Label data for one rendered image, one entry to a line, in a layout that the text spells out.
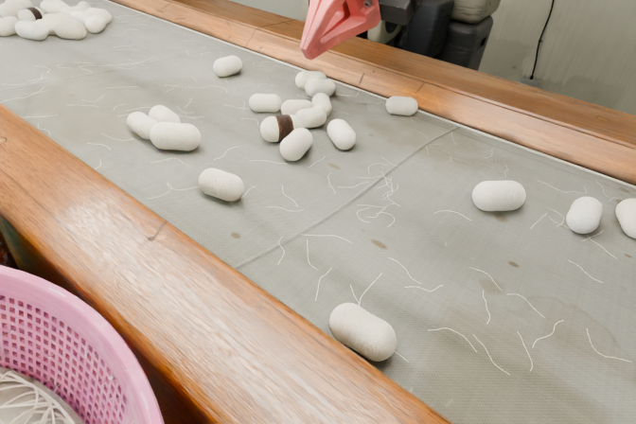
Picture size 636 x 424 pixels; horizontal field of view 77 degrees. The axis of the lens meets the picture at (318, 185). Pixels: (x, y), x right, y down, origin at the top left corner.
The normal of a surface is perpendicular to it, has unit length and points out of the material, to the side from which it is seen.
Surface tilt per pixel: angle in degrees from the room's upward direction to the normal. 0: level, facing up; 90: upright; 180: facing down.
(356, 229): 0
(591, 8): 90
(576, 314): 0
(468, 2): 90
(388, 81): 45
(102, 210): 0
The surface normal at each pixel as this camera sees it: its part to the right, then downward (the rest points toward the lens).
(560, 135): -0.36, -0.29
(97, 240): 0.10, -0.82
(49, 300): -0.34, 0.26
